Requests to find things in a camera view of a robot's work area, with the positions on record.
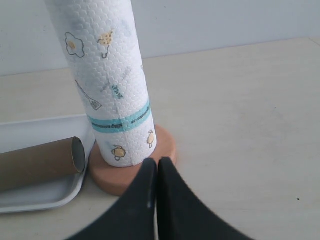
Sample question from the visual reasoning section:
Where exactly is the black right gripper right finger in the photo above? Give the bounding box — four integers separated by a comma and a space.
157, 157, 250, 240

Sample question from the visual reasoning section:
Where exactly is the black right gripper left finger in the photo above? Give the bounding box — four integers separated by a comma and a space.
69, 158, 158, 240

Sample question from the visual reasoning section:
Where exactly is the brown cardboard tube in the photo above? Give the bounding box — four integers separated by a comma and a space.
0, 137, 86, 192

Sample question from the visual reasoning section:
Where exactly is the printed white paper towel roll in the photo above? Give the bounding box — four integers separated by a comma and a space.
45, 0, 157, 168

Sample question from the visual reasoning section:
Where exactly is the wooden paper towel holder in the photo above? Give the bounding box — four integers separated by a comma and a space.
88, 124, 177, 196

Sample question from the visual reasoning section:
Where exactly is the white rectangular plastic tray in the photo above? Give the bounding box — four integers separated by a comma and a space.
0, 114, 95, 214

